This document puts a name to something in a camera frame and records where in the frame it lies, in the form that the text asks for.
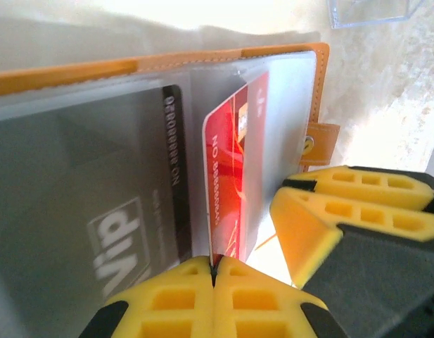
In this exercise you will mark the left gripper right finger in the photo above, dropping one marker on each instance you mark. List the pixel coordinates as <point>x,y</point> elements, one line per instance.
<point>266,310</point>

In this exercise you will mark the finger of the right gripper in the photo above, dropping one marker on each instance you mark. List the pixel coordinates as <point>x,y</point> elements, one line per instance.
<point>378,274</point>
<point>375,197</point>

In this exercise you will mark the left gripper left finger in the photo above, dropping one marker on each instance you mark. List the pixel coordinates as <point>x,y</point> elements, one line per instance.
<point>167,306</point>

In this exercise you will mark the orange leather card holder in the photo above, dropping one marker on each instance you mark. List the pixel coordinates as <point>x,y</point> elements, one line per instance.
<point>318,88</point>

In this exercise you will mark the red credit card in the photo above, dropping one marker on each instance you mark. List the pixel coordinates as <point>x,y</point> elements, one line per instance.
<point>230,158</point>

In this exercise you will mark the black credit card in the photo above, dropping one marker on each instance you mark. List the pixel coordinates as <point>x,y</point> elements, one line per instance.
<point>176,176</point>

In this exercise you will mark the clear plastic box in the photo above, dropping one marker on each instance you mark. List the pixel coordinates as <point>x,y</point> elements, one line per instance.
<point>371,10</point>

